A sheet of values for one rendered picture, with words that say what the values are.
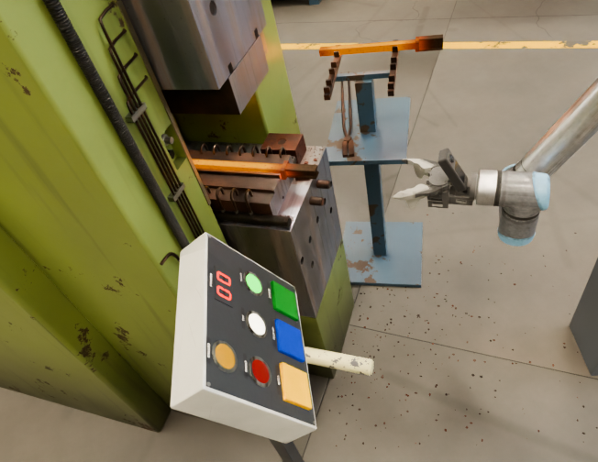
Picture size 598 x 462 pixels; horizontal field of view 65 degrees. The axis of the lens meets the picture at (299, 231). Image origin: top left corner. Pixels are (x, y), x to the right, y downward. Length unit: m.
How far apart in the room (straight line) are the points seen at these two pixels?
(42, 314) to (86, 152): 0.70
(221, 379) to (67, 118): 0.51
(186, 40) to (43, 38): 0.27
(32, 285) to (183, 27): 0.84
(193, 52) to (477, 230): 1.82
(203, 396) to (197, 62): 0.64
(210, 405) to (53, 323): 0.84
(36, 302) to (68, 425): 1.02
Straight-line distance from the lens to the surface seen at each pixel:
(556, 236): 2.56
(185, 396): 0.80
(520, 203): 1.27
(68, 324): 1.61
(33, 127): 0.98
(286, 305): 1.04
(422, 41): 1.83
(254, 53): 1.21
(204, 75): 1.05
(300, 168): 1.35
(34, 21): 0.90
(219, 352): 0.82
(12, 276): 1.45
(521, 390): 2.08
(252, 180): 1.39
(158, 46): 1.07
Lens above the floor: 1.85
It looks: 46 degrees down
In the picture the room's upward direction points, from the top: 15 degrees counter-clockwise
